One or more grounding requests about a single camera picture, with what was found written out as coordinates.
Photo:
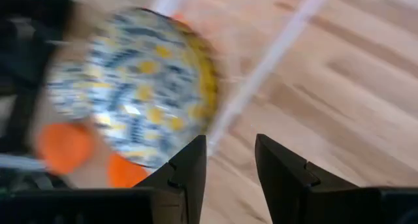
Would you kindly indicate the blue patterned yellow bowl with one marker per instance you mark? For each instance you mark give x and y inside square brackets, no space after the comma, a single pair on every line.
[137,87]

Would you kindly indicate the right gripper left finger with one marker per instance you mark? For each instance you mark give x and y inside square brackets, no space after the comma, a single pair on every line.
[186,171]

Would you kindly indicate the orange plastic bowl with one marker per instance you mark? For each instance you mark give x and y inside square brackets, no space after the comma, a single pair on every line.
[65,149]

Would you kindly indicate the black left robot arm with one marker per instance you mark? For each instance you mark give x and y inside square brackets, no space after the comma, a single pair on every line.
[19,70]

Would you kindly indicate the white lattice shelf rack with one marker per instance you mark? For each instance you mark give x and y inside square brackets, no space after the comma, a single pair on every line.
[261,70]

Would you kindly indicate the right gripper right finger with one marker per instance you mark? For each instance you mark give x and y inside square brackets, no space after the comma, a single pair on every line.
[281,175]

